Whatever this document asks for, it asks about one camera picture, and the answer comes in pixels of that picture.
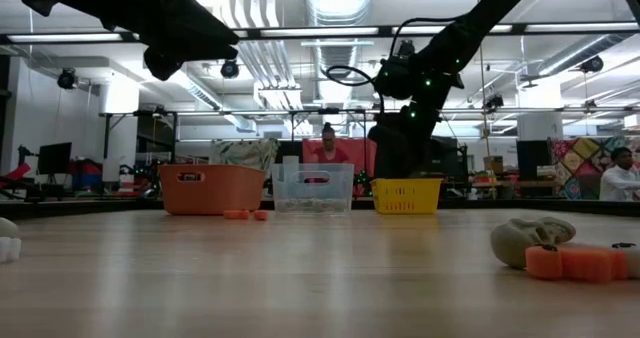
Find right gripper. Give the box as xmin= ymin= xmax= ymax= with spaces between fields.
xmin=367 ymin=102 xmax=451 ymax=180

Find orange plastic bin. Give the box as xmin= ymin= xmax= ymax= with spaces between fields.
xmin=157 ymin=164 xmax=268 ymax=216

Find white plastic bone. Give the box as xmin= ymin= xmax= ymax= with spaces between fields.
xmin=0 ymin=236 xmax=23 ymax=264

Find orange curtain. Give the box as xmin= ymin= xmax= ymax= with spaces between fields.
xmin=302 ymin=137 xmax=379 ymax=179

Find yellow plastic basket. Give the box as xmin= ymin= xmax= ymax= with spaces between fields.
xmin=370 ymin=177 xmax=444 ymax=215

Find black monitor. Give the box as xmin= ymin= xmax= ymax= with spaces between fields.
xmin=515 ymin=139 xmax=551 ymax=182
xmin=37 ymin=141 xmax=73 ymax=177
xmin=439 ymin=136 xmax=469 ymax=179

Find person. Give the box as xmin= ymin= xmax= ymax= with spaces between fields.
xmin=310 ymin=122 xmax=351 ymax=165
xmin=598 ymin=146 xmax=640 ymax=202

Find white column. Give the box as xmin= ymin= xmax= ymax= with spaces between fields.
xmin=98 ymin=85 xmax=140 ymax=172
xmin=517 ymin=85 xmax=565 ymax=142

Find clear plastic bin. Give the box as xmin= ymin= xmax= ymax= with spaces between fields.
xmin=271 ymin=162 xmax=355 ymax=215

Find LED light strip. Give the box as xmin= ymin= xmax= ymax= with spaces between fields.
xmin=524 ymin=22 xmax=640 ymax=33
xmin=391 ymin=24 xmax=514 ymax=35
xmin=7 ymin=32 xmax=124 ymax=43
xmin=262 ymin=26 xmax=380 ymax=37

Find leaf print curtain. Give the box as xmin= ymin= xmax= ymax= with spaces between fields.
xmin=209 ymin=138 xmax=279 ymax=182

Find black overhead crossbar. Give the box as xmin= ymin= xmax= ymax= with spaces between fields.
xmin=0 ymin=23 xmax=640 ymax=45

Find colourful patchwork quilt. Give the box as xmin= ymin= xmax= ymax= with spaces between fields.
xmin=549 ymin=136 xmax=640 ymax=202

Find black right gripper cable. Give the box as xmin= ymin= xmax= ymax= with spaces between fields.
xmin=324 ymin=15 xmax=466 ymax=117

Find silver ventilation duct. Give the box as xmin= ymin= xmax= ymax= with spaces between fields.
xmin=303 ymin=0 xmax=375 ymax=79

